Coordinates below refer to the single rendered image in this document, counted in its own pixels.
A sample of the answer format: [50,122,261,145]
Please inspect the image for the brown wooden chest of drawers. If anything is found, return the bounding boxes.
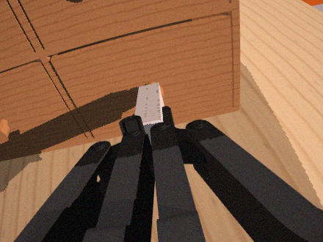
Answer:
[0,0,240,161]

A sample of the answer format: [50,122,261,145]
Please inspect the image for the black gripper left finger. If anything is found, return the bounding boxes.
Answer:
[14,85,155,242]

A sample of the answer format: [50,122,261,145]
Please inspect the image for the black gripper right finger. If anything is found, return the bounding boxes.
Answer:
[147,83,323,242]

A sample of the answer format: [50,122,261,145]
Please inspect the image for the brown wooden drawer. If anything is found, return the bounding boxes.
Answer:
[20,0,229,49]
[0,59,87,158]
[51,12,233,139]
[0,0,35,65]

